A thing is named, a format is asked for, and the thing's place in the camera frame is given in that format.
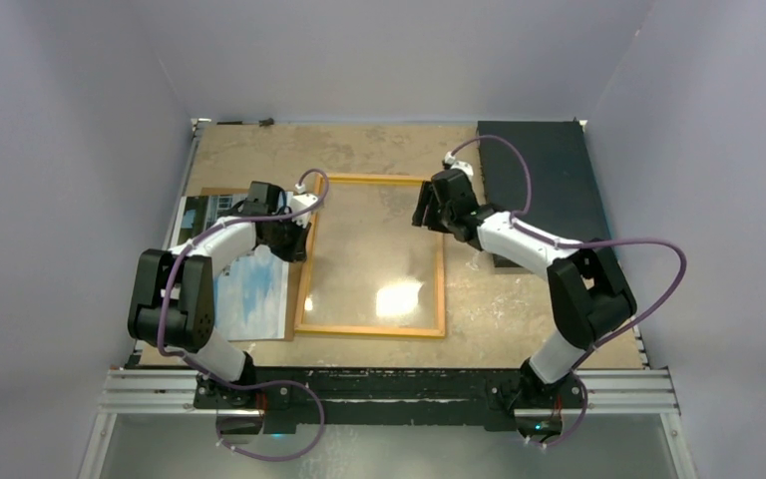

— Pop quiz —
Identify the building and sky photo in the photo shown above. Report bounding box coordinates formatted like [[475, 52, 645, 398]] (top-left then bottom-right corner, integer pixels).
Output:
[[171, 189, 289, 341]]

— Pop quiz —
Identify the clear frame glass pane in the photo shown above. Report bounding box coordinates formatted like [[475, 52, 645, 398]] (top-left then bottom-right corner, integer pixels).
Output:
[[303, 183, 441, 330]]

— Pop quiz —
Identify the yellow picture frame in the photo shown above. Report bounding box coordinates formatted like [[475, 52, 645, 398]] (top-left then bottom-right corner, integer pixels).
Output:
[[293, 173, 447, 339]]

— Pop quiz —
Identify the brown frame backing board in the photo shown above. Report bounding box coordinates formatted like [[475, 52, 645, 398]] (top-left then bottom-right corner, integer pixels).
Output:
[[198, 187, 308, 343]]

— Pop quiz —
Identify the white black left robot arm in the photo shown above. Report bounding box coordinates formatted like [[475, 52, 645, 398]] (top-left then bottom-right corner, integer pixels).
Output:
[[127, 182, 322, 408]]

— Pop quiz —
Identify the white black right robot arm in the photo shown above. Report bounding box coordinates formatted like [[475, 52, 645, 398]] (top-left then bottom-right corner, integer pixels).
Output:
[[412, 168, 637, 406]]

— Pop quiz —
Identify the dark green flat box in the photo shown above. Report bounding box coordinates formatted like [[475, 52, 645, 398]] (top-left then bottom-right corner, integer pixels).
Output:
[[477, 119, 611, 241]]

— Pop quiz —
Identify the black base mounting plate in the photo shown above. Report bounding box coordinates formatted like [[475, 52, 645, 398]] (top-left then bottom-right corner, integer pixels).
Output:
[[193, 366, 583, 434]]

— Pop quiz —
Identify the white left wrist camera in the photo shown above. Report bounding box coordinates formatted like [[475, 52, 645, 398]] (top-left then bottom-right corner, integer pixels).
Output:
[[288, 183, 319, 227]]

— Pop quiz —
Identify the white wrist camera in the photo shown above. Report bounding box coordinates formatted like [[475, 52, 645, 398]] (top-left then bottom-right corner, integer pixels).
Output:
[[443, 151, 474, 181], [288, 183, 319, 227]]

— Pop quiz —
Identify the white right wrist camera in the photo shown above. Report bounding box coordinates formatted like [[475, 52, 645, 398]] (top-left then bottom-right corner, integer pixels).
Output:
[[443, 151, 474, 181]]

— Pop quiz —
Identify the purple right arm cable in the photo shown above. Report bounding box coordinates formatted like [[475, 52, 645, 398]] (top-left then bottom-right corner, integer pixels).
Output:
[[443, 135, 688, 451]]

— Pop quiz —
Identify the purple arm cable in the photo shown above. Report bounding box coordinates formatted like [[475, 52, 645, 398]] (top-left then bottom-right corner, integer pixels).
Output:
[[443, 135, 688, 451], [158, 168, 331, 462]]

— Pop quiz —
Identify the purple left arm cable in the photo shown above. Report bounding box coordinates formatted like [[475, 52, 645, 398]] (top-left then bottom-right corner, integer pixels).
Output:
[[158, 168, 331, 462]]

